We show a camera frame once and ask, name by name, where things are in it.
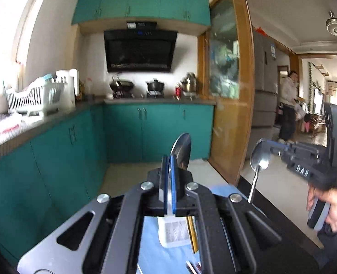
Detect steel spoon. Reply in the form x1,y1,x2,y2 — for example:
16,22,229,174
170,132,191,170
248,139,270,203

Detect person's right hand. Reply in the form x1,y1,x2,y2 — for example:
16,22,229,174
306,184,337,233

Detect grey refrigerator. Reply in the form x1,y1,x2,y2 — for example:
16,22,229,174
246,31,278,160

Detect person in white jacket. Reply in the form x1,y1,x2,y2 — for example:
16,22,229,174
278,71,298,143

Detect white plastic utensil caddy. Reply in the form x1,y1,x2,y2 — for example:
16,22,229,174
157,215,191,248

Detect gold chopstick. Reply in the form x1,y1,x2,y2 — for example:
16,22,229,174
187,216,199,254

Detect red canister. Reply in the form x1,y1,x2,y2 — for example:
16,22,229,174
175,87,181,99

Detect black cooking pot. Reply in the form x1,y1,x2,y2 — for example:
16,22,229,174
147,79,165,92

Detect steel kettle pot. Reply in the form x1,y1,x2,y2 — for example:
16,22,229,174
180,72,197,93

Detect black wok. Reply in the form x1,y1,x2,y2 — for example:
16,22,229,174
109,76,135,92

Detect blue striped towel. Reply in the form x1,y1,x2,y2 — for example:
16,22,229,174
137,184,244,274

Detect wooden glass sliding door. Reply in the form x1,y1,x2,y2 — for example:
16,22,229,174
197,0,254,185

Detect black range hood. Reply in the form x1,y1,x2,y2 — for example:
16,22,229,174
104,29,178,72

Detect white dish rack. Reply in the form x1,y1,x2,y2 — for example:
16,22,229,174
6,74,65,116

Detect ceiling lamp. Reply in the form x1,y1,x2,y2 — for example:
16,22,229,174
326,11,337,37

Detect teal lower cabinets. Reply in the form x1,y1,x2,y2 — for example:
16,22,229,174
0,102,216,266

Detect teal cabinets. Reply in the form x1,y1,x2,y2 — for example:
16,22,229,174
0,102,216,266
71,0,210,26

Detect teal upper cabinets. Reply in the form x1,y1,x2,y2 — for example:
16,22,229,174
71,0,210,26

